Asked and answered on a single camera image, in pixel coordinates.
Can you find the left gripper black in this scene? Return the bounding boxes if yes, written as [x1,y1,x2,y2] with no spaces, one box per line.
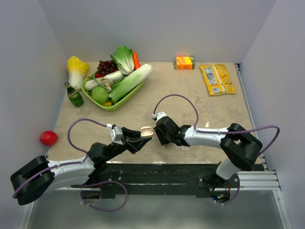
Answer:
[104,127,152,161]

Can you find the beige earbud charging case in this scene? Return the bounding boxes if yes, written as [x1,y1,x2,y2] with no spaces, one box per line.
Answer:
[140,126,153,137]

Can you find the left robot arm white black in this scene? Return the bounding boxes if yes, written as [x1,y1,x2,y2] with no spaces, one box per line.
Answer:
[10,126,153,205]

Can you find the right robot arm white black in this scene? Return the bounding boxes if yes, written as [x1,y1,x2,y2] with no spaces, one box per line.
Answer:
[152,112,263,187]

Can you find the green plastic basket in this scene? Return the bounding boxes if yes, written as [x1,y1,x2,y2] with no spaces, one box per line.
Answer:
[81,71,146,112]

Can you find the round green cabbage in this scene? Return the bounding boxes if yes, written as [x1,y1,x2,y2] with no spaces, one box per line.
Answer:
[92,86,109,104]

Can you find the long green napa cabbage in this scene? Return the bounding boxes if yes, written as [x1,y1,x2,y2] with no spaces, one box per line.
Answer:
[109,63,153,102]

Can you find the beige mushroom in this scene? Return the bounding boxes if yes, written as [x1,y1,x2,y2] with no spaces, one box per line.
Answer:
[100,79,113,92]

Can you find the white radish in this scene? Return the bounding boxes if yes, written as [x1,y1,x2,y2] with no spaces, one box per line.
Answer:
[84,71,124,92]

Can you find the green glass bottle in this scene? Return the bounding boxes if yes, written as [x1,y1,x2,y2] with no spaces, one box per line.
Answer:
[64,82,84,107]

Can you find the red chili pepper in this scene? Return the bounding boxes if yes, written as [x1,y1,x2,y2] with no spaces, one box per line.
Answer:
[95,73,104,78]

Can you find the orange carrot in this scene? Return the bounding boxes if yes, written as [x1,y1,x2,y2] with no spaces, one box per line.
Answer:
[133,51,141,70]

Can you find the purple grapes bunch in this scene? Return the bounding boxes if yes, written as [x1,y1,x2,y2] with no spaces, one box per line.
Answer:
[97,60,118,76]

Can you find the orange juice box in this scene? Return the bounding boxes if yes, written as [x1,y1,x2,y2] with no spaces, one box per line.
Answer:
[173,56,195,70]

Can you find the yellow snack packet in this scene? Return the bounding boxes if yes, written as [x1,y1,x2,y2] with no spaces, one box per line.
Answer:
[200,64,237,96]

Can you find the green lettuce head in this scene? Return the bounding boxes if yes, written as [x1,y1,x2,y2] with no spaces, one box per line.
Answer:
[111,45,134,75]

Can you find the red tomato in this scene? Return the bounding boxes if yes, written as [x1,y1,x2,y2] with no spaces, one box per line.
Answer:
[40,131,58,146]

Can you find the yellow napa cabbage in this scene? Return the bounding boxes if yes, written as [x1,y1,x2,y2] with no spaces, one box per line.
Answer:
[67,56,90,91]

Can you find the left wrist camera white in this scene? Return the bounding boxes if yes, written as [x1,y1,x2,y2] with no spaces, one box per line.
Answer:
[111,125,123,145]

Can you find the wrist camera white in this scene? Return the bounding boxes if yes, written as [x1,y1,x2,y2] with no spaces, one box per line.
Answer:
[111,125,123,145]
[152,111,167,122]

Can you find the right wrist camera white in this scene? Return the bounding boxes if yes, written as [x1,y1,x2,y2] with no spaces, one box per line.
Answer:
[152,111,167,122]

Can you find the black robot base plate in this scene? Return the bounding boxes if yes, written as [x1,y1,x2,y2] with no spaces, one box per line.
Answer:
[70,163,239,200]

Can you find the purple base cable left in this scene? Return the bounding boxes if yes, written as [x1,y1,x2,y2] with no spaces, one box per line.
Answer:
[80,180,129,212]

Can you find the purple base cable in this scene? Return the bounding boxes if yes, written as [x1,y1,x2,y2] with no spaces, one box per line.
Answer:
[80,180,129,212]
[213,183,241,206]

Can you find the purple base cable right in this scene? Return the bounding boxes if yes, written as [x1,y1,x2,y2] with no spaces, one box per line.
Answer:
[213,183,241,206]

